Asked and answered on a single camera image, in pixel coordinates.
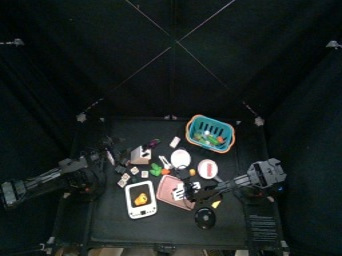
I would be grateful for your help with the white toy frying pan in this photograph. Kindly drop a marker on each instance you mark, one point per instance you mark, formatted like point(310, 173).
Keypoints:
point(207, 168)

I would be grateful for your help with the green toy vegetable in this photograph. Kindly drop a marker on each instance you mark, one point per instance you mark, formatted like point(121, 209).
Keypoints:
point(155, 170)

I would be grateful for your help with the white toy kitchen scale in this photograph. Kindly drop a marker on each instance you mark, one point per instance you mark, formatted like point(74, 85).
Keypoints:
point(133, 211)

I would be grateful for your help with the yellow toy bell pepper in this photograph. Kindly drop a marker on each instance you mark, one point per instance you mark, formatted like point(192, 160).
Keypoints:
point(140, 199)

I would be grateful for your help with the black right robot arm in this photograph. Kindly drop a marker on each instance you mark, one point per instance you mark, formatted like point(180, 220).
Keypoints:
point(261, 175)

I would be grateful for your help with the pink rectangular plate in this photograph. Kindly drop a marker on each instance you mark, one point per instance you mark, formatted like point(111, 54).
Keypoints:
point(165, 190)

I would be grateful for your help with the small wooden picture tile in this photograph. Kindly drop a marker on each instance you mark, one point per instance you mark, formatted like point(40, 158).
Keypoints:
point(144, 174)
point(125, 177)
point(133, 170)
point(121, 183)

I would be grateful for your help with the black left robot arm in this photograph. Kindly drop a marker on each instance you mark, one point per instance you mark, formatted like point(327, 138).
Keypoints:
point(44, 181)

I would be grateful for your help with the round black disc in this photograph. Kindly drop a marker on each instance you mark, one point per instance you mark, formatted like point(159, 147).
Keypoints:
point(204, 218)

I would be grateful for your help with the round white plate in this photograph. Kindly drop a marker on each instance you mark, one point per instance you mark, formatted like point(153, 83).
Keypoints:
point(180, 158)

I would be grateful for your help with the white toy rice black label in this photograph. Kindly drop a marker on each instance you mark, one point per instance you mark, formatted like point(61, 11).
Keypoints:
point(176, 194)

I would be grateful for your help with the orange toy in basket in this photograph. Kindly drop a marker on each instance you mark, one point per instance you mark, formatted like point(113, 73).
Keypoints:
point(219, 139)

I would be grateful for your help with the white toy tongs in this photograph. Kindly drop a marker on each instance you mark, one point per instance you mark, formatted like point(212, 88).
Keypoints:
point(164, 162)

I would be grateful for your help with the beige toy knife block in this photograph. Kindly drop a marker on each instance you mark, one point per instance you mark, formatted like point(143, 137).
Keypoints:
point(139, 159)

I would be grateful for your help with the purple toy eggplant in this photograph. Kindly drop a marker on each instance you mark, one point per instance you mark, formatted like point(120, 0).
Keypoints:
point(153, 143)

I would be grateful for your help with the small yellow toy wedge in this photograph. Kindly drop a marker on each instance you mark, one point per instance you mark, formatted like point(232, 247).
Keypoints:
point(216, 204)

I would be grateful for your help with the green toy in basket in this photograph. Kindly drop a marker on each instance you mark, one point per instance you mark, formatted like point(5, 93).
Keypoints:
point(208, 140)

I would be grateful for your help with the small white card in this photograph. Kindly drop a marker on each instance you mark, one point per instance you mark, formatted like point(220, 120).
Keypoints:
point(175, 142)

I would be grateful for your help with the white ball in basket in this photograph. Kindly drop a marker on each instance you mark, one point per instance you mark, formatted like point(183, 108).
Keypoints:
point(205, 132)

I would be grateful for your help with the yellow toy lemon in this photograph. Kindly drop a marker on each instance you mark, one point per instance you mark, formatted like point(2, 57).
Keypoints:
point(192, 172)

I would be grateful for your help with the orange toy fruit piece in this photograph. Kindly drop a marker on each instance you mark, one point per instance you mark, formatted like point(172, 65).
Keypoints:
point(164, 171)

